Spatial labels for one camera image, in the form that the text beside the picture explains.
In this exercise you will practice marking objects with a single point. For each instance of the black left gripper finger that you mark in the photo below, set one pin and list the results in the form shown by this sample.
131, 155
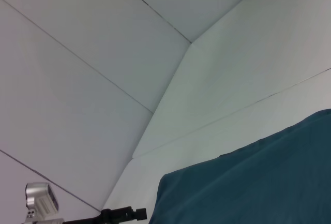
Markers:
134, 213

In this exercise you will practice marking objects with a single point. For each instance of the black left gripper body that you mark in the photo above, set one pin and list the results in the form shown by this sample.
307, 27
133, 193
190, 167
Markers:
88, 218

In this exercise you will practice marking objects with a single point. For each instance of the teal blue printed t-shirt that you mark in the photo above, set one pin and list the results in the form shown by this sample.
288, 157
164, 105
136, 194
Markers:
258, 177

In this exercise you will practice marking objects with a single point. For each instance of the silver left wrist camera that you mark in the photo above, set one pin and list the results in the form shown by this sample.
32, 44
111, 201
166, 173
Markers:
41, 196

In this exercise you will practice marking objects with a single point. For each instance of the silver camera mount bracket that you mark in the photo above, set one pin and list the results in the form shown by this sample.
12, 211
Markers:
30, 215

